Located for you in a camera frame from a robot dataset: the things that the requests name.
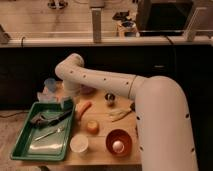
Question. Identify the small metal cup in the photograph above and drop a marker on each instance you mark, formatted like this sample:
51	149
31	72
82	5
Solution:
110	99

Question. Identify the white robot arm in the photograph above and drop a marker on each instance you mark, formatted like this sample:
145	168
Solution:
162	115

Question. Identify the orange yellow fruit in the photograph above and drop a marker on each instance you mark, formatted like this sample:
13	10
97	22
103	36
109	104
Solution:
92	127

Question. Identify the black handled knife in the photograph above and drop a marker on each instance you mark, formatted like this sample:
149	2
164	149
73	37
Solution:
56	120

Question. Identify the wooden box with bowl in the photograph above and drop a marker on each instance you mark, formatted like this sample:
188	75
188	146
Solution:
127	29

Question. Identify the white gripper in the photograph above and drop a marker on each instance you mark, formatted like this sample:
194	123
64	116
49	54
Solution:
71	89

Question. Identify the silver fork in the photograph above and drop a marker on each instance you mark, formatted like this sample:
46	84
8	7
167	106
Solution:
58	130

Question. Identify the black remote control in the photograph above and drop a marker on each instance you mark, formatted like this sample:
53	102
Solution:
132	106

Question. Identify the white plastic cup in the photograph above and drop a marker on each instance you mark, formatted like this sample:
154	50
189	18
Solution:
79	143

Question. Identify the black monitor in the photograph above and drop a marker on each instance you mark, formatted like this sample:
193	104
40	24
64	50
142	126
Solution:
162	17

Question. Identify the crumpled clear plastic bag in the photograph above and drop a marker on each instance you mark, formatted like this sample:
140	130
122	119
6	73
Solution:
46	96

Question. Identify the yellow banana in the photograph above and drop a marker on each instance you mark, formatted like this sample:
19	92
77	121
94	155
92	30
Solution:
118	114

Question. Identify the orange bowl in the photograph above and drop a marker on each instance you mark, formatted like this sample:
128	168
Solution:
122	135

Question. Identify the green plastic tray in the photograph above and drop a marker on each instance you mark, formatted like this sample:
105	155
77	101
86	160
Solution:
51	148

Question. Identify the white egg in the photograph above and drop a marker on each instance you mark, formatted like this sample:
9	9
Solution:
118	146

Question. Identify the green blue sponge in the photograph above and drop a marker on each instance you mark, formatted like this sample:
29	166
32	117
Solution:
66	104

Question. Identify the orange carrot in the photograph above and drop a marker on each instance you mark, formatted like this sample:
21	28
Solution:
82	110

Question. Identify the purple bowl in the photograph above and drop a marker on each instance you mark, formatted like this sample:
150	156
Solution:
85	90

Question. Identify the blue translucent cup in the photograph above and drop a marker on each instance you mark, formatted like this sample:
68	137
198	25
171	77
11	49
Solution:
50	84

